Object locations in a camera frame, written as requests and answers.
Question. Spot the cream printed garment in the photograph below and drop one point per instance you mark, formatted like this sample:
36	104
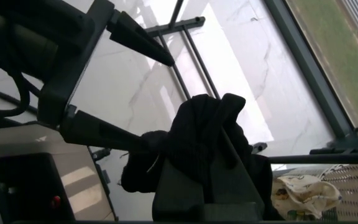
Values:
303	193

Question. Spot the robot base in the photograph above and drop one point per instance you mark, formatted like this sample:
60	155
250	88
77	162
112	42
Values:
73	186

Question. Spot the black clothes rack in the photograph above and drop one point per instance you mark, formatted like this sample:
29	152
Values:
322	158

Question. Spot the black garment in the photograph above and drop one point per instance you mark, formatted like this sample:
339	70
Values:
197	130

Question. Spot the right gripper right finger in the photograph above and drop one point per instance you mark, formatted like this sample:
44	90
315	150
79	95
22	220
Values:
238	189

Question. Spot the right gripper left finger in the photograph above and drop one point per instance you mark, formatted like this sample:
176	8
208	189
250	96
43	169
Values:
176	193

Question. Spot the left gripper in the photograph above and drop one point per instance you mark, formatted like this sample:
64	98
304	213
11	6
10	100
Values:
70	62

